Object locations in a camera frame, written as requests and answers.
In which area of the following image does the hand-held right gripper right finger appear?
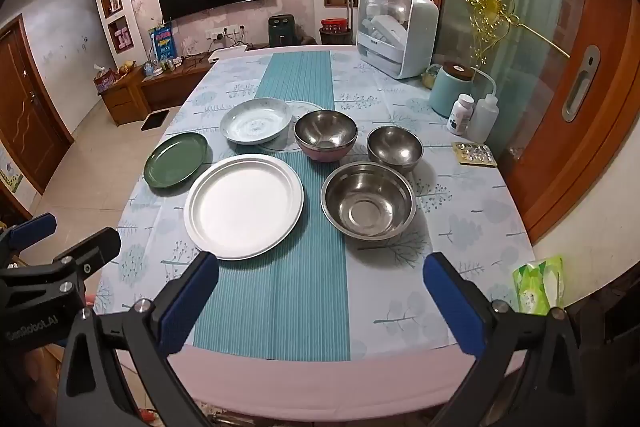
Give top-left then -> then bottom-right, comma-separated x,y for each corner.
422,252 -> 586,427

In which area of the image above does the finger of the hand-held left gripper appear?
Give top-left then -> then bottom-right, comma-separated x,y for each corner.
0,213 -> 57,269
50,227 -> 122,303

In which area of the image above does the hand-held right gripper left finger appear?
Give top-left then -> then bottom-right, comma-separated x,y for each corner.
55,251 -> 221,427

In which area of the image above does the large white plate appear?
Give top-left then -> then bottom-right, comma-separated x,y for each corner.
183,154 -> 305,262

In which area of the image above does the green plate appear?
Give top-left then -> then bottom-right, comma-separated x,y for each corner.
144,132 -> 209,188

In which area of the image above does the large steel bowl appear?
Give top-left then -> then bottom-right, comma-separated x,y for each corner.
320,161 -> 417,242

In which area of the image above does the small steel bowl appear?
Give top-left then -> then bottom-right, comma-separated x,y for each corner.
367,125 -> 424,172

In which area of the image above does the blue patterned deep plate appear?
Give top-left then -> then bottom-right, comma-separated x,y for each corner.
220,98 -> 293,144

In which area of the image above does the pink steel bowl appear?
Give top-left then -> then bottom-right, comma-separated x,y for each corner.
293,109 -> 358,164

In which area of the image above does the green tissue pack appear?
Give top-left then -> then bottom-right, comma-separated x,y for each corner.
512,255 -> 565,314

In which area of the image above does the brown wooden door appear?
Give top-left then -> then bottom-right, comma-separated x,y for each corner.
0,14 -> 76,192

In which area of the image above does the tree print tablecloth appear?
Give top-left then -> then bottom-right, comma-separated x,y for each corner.
92,49 -> 536,363

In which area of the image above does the black floor mat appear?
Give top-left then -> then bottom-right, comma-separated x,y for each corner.
140,109 -> 171,132

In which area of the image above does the pink table cover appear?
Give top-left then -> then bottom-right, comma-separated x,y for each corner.
82,43 -> 531,425

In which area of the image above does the blister pack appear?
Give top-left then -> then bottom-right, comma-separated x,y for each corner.
451,142 -> 498,168

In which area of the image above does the red tissue box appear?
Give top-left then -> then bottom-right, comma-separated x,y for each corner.
92,63 -> 118,95

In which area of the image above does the wooden television cabinet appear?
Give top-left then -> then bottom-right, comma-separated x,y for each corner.
97,49 -> 216,126

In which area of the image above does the clear squeeze bottle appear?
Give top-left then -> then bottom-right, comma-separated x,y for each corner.
467,68 -> 501,144

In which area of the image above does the white pill bottle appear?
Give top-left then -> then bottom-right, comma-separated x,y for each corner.
447,94 -> 475,136

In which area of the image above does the teal canister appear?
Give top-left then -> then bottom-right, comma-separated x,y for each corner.
429,61 -> 474,118

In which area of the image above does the blue printed box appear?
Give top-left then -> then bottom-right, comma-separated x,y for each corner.
148,21 -> 180,61

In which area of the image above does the wooden sliding door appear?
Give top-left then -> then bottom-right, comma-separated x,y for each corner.
495,0 -> 640,244

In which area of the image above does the yellow jar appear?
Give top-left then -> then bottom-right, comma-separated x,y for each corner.
421,63 -> 442,90

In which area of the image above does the white router box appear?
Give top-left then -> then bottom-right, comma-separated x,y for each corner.
207,45 -> 249,64

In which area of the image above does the white dish sterilizer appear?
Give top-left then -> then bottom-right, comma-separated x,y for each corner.
356,0 -> 440,80

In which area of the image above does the gold hanging ornament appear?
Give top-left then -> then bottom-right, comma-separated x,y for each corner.
465,0 -> 571,68

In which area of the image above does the red basket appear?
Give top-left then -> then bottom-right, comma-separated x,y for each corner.
320,18 -> 353,45

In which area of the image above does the wall poster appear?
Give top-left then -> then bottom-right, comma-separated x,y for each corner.
0,147 -> 26,194

